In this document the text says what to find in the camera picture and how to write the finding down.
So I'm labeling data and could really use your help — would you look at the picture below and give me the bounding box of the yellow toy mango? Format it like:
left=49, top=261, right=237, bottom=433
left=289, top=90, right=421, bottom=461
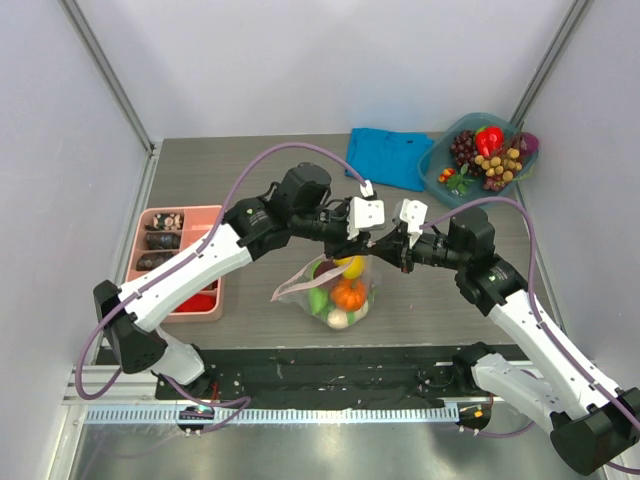
left=333, top=256, right=366, bottom=280

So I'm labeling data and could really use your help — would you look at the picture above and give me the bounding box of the dark purple toy onion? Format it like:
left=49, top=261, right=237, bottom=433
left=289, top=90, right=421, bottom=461
left=316, top=264, right=343, bottom=289

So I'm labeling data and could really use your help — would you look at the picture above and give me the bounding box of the clear pink-dotted zip bag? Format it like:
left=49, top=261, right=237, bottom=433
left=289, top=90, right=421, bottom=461
left=271, top=256, right=380, bottom=330

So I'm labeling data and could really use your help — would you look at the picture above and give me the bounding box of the green toy cucumber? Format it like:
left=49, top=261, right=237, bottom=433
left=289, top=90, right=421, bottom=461
left=308, top=287, right=329, bottom=316

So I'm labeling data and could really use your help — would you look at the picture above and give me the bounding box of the beige toy potato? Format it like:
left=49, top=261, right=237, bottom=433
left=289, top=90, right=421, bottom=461
left=326, top=308, right=359, bottom=330

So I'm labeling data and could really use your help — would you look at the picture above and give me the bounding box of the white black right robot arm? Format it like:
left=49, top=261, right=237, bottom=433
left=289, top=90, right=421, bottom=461
left=326, top=201, right=639, bottom=476

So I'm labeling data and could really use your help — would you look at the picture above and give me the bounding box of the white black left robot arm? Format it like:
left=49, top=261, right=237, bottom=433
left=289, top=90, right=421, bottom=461
left=93, top=163, right=385, bottom=399

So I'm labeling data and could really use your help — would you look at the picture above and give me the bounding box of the small cherry tomato sprig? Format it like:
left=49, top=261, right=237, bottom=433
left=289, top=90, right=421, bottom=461
left=438, top=163, right=474, bottom=196

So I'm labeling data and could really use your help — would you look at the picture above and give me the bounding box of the blue folded cloth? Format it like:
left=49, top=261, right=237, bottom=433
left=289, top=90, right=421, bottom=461
left=346, top=128, right=435, bottom=192

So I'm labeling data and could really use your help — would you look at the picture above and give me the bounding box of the teal plastic fruit basket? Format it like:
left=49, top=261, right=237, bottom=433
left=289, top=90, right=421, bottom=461
left=418, top=113, right=539, bottom=208

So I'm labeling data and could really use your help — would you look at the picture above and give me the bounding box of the brown toy longan bunch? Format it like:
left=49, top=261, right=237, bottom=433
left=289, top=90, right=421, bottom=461
left=471, top=148, right=524, bottom=192

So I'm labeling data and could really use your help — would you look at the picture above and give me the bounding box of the purple toy grape bunch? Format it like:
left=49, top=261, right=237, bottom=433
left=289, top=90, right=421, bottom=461
left=449, top=130, right=483, bottom=177

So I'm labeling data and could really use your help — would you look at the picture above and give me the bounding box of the red toy bell pepper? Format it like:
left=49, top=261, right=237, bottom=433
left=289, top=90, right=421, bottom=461
left=475, top=126, right=504, bottom=157

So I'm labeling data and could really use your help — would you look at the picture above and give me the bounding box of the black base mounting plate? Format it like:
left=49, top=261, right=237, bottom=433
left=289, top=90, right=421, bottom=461
left=186, top=346, right=486, bottom=411

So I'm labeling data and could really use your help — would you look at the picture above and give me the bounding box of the purple toy eggplant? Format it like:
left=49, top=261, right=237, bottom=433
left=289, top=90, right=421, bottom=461
left=514, top=132, right=539, bottom=158

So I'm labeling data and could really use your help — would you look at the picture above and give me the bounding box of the lower red folded cloth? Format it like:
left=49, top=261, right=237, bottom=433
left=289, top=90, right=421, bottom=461
left=175, top=293, right=216, bottom=314

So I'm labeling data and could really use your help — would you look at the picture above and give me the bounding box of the rose patterned dark cloth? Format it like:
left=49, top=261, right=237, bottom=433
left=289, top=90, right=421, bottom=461
left=149, top=212, right=184, bottom=231

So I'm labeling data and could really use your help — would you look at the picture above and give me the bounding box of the pink plastic divided organizer tray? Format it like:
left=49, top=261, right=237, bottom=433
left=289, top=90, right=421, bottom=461
left=125, top=205, right=224, bottom=325

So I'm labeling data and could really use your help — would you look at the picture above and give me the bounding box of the blue flower patterned dark cloth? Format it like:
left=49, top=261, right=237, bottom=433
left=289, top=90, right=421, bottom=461
left=144, top=232, right=181, bottom=250

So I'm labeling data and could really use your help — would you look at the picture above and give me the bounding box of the brown flower patterned dark cloth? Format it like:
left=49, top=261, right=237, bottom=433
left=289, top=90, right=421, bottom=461
left=135, top=251, right=174, bottom=272

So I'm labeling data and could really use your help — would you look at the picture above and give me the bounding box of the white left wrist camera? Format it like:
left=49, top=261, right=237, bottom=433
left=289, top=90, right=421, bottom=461
left=347, top=180, right=386, bottom=240

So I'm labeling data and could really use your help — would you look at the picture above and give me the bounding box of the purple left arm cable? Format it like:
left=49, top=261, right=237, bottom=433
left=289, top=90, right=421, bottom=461
left=74, top=142, right=371, bottom=401

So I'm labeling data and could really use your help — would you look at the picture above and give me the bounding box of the aluminium frame rail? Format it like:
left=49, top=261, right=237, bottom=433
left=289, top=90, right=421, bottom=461
left=64, top=359, right=610, bottom=402

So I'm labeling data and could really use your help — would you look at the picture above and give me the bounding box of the white slotted cable duct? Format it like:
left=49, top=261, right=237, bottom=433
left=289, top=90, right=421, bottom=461
left=85, top=403, right=459, bottom=425

